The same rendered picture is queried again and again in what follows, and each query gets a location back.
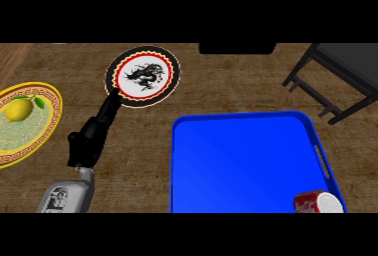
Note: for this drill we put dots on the black-rimmed dragon print plate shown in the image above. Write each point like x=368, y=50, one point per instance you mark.
x=144, y=76

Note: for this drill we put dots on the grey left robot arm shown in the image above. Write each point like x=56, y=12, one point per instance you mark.
x=67, y=195

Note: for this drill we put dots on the blue plastic tray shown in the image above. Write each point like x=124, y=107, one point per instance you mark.
x=245, y=160

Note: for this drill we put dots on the yellow lemon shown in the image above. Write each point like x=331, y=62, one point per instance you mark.
x=21, y=109

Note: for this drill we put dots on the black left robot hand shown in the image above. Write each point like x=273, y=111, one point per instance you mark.
x=90, y=133

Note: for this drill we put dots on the yellow patterned plate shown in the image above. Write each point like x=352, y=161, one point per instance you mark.
x=30, y=133

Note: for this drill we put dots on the red soda can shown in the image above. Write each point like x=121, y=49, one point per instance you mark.
x=318, y=202

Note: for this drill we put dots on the black box appliance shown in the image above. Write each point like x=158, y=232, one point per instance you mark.
x=237, y=48

